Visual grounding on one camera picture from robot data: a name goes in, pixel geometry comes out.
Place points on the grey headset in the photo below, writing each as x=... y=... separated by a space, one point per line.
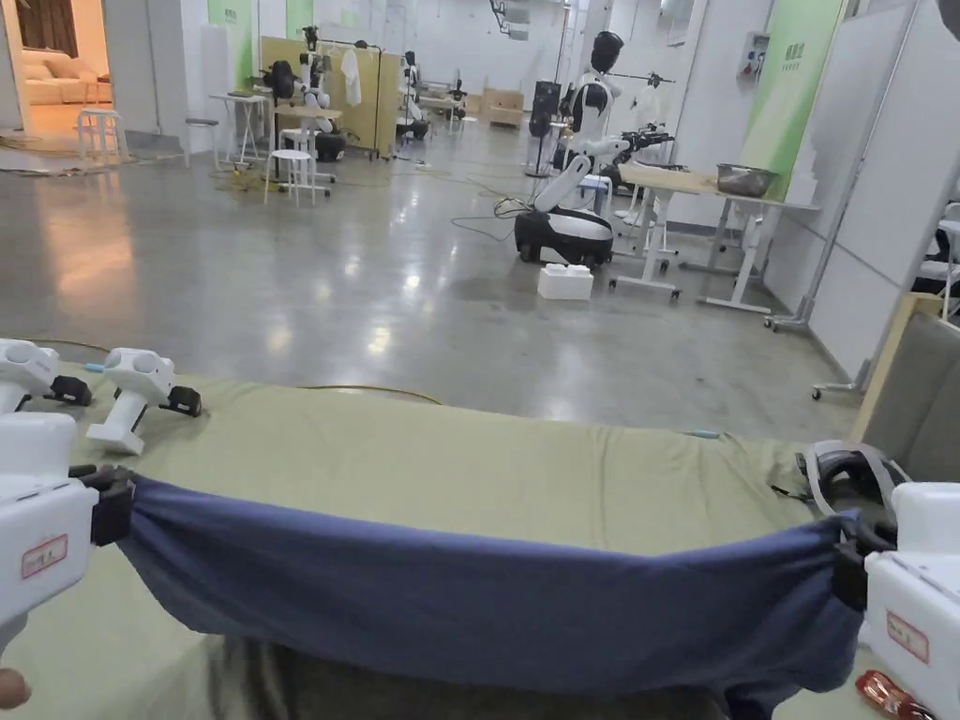
x=847 y=469

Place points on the spare white hand-held gripper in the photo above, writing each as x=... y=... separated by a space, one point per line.
x=135 y=390
x=26 y=371

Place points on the clothes rack with white garment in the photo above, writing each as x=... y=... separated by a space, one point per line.
x=352 y=79

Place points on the white and black humanoid robot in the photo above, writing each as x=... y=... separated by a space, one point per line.
x=585 y=150
x=412 y=97
x=315 y=90

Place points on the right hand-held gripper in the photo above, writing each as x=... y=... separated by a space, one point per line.
x=919 y=600

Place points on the beige sofa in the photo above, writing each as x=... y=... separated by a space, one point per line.
x=56 y=79

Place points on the white foam box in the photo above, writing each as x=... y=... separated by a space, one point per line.
x=565 y=281

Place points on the person's left hand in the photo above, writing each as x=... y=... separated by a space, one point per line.
x=11 y=686

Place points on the grey padded headboard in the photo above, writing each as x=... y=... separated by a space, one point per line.
x=919 y=405

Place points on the red snack packet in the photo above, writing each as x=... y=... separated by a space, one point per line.
x=889 y=694

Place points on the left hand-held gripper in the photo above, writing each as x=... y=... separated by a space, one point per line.
x=37 y=510

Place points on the dark blue shirt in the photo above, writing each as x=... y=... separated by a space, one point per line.
x=465 y=577

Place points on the wooden crate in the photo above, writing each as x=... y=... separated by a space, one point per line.
x=501 y=109

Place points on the bed with pale green sheet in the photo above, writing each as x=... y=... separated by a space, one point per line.
x=465 y=457

